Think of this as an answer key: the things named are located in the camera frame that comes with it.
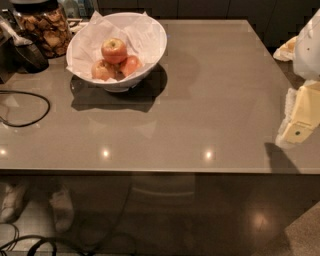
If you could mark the black appliance with white handle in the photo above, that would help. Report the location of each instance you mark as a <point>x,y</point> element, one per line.
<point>27,55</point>

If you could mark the red apple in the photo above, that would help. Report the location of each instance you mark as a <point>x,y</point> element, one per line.
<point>103,70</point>
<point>130,65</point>
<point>114,50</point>

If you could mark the white shoe right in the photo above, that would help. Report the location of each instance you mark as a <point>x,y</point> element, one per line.
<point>63,211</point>

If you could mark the white bowl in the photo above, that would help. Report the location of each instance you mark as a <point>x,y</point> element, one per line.
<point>146,63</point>

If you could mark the glass jar of chips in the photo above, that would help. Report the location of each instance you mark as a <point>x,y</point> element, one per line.
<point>45,20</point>

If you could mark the white shoe left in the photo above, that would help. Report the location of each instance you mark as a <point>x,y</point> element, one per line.
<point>13,202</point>

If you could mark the white paper liner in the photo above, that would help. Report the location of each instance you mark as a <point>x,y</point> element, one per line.
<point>86,43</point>

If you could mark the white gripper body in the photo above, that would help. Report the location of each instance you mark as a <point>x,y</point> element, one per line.
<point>308,53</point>

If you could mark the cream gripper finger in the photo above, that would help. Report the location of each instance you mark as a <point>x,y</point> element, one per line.
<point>286,51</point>
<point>302,115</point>

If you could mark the white shoe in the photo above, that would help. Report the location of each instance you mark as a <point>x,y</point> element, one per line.
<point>63,211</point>
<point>13,202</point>

